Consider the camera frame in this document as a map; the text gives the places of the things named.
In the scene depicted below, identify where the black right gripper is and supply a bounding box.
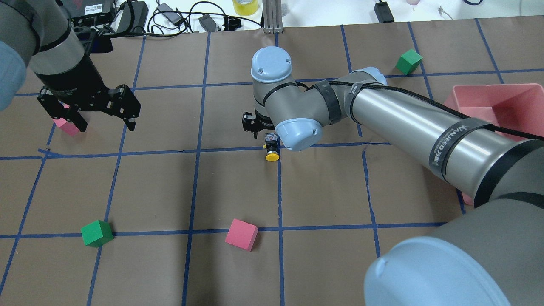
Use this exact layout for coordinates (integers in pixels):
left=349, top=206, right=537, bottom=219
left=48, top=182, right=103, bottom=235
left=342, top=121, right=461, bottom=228
left=242, top=110, right=275, bottom=139

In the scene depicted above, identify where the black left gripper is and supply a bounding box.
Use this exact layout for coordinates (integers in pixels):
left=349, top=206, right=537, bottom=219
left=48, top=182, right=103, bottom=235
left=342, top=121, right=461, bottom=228
left=37, top=57, right=141, bottom=132

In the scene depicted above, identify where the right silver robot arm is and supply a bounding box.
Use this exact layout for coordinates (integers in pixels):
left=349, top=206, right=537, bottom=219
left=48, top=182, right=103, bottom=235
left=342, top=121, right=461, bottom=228
left=242, top=46, right=543, bottom=306

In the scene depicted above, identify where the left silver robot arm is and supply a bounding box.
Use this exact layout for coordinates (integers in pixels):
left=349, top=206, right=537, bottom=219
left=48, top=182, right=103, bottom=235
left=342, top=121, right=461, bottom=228
left=0, top=0, right=141, bottom=132

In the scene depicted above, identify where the pink cube far side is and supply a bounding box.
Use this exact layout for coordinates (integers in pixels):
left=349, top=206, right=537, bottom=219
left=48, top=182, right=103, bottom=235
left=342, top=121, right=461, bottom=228
left=52, top=117, right=80, bottom=137

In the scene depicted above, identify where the pink cube near base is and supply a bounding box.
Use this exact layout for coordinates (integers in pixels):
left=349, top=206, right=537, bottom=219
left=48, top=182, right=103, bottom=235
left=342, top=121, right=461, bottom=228
left=225, top=219, right=259, bottom=252

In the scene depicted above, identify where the black power adapter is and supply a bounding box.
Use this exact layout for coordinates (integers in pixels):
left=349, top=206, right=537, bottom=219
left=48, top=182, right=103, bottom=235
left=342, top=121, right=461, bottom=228
left=116, top=0, right=148, bottom=34
left=374, top=0, right=395, bottom=23

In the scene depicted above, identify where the green cube near base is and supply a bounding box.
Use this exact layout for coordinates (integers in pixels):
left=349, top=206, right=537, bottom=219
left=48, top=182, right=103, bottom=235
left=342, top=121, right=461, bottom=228
left=80, top=220, right=114, bottom=248

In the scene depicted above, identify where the yellow tape roll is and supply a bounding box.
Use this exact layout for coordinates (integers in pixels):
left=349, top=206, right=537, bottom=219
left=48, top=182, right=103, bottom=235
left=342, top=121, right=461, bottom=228
left=232, top=0, right=259, bottom=16

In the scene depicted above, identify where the green cube near bin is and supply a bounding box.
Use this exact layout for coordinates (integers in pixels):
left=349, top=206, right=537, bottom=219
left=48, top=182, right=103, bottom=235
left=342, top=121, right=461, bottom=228
left=396, top=49, right=423, bottom=75

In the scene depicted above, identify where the pink plastic bin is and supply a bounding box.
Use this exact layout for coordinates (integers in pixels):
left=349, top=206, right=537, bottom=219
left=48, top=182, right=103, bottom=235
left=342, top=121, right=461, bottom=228
left=429, top=84, right=543, bottom=207

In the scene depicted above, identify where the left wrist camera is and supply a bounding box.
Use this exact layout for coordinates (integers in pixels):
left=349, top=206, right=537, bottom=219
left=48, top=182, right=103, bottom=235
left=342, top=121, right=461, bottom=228
left=72, top=25, right=113, bottom=55

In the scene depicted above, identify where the aluminium frame post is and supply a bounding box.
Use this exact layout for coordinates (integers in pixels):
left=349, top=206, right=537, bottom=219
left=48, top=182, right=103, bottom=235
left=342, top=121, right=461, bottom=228
left=262, top=0, right=284, bottom=34

